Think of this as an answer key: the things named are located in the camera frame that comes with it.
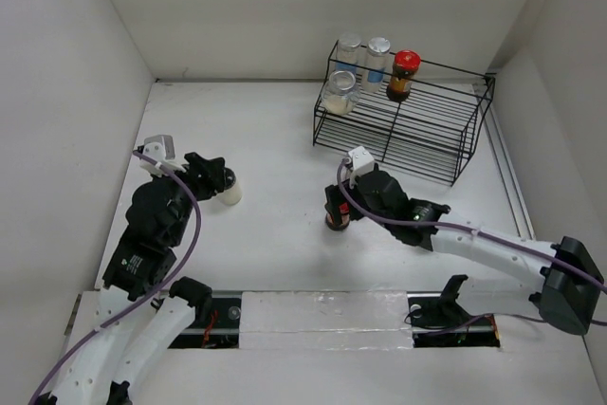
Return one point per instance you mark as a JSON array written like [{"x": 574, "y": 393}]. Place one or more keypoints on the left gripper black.
[{"x": 207, "y": 174}]

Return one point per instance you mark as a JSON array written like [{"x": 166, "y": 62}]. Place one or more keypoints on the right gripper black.
[{"x": 334, "y": 198}]

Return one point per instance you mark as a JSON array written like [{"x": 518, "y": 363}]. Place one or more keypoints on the red lid sauce jar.
[
  {"x": 405, "y": 67},
  {"x": 337, "y": 216}
]

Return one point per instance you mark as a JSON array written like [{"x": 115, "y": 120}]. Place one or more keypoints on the black cap white grinder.
[{"x": 232, "y": 193}]

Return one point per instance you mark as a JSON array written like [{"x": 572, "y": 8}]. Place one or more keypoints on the clear glass jar white powder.
[{"x": 340, "y": 93}]

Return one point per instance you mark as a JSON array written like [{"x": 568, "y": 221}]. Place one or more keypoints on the silver lid blue label shaker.
[{"x": 377, "y": 51}]

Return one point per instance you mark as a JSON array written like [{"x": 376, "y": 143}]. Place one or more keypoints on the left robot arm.
[{"x": 144, "y": 302}]

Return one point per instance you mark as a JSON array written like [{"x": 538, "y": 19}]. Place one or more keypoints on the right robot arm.
[{"x": 555, "y": 283}]

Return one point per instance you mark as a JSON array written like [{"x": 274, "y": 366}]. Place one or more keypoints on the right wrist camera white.
[{"x": 359, "y": 161}]

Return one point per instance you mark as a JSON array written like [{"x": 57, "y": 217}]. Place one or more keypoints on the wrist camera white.
[
  {"x": 359, "y": 161},
  {"x": 161, "y": 149}
]

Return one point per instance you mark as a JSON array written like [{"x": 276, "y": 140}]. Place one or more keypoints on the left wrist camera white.
[{"x": 161, "y": 149}]

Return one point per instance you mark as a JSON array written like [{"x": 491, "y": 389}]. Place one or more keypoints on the black wire rack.
[{"x": 434, "y": 133}]

